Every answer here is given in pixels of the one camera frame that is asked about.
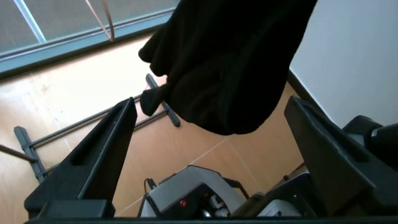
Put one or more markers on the black garment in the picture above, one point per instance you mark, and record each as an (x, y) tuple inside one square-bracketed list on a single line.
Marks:
[(224, 77)]

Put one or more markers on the pink clothes hanger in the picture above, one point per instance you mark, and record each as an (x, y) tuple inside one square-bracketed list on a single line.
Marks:
[(112, 32)]

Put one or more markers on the window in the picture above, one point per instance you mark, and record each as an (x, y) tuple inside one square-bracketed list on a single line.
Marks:
[(77, 43)]

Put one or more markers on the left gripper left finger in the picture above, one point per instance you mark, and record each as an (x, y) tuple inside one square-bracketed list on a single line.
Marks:
[(102, 174)]

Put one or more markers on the black clothes rack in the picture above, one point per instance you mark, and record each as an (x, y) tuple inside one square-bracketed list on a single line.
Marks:
[(172, 115)]

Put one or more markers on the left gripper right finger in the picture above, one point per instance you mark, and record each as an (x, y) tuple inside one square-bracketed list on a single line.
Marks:
[(339, 186)]

